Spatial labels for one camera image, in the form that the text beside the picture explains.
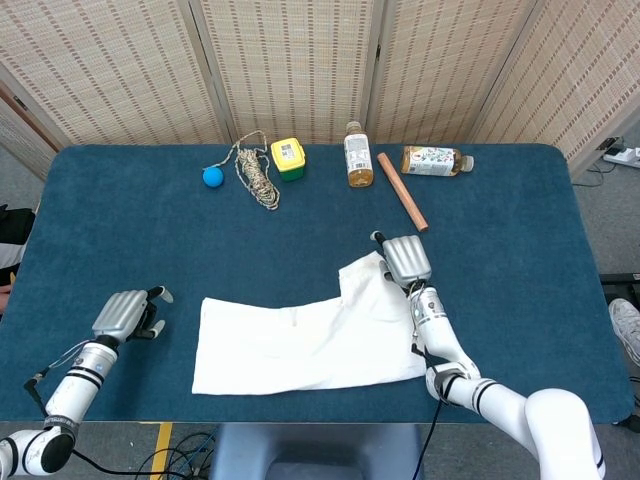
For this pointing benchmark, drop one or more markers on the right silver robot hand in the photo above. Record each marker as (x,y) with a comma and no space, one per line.
(407,260)

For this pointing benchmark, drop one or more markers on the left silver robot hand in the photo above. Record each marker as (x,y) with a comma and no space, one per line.
(117,315)

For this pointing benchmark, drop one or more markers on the white T-shirt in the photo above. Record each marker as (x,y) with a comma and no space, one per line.
(300,345)

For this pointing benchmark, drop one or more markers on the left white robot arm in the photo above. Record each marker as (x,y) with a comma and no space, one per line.
(80,385)

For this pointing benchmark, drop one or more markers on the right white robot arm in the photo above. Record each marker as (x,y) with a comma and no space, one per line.
(440,330)

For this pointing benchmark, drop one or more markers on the brown wooden rod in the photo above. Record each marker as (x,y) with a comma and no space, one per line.
(402,192)

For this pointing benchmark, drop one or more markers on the blue table cover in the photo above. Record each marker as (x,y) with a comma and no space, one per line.
(125,240)

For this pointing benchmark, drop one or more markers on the tea bottle with floral label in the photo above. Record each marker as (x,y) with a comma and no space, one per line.
(430,161)

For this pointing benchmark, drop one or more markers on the tea bottle with white label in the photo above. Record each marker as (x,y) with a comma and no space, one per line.
(358,160)

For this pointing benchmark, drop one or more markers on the person in black white clothes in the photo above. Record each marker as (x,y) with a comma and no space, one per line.
(15,225)

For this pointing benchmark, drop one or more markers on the yellow floor tape strip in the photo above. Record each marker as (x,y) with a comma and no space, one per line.
(161,450)

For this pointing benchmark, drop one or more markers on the green container with yellow lid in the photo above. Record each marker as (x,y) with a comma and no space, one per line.
(288,157)

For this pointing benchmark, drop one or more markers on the blue ball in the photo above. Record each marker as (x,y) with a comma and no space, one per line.
(213,177)

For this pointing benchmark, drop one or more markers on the narrow bamboo screen panel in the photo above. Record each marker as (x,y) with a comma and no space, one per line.
(20,145)

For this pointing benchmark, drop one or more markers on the black floor stand base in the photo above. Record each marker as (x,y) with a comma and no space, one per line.
(622,280)

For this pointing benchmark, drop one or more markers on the white sneaker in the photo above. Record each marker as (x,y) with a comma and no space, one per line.
(625,322)

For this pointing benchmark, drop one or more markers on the black plug adapter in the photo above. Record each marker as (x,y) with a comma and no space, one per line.
(611,144)

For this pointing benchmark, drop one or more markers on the white power strip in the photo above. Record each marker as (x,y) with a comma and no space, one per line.
(625,157)

